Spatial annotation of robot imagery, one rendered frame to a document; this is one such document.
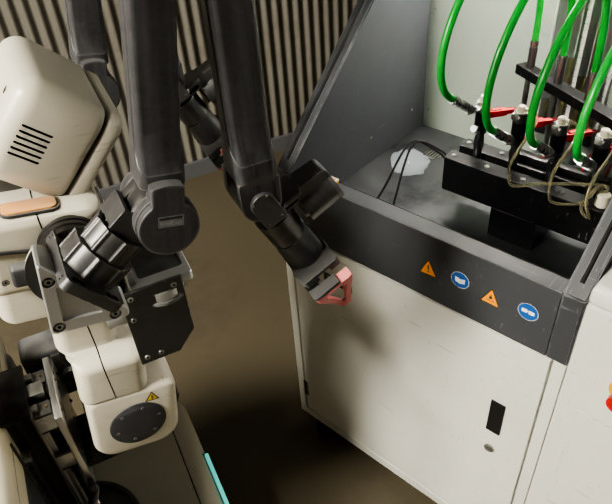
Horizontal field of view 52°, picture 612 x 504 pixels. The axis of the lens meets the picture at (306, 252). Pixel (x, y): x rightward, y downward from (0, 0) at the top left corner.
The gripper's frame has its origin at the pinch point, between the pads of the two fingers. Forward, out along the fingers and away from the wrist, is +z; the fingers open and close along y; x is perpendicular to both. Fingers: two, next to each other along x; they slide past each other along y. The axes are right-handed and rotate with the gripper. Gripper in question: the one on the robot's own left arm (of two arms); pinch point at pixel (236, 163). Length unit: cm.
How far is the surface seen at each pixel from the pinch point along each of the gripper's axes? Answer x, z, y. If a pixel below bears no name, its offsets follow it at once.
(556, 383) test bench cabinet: -20, 39, -63
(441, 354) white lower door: -8, 43, -41
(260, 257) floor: 19, 102, 83
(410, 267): -13.8, 23.5, -32.7
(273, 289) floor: 22, 100, 62
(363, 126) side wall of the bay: -29.2, 20.7, 7.6
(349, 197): -13.5, 12.1, -17.6
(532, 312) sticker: -24, 25, -56
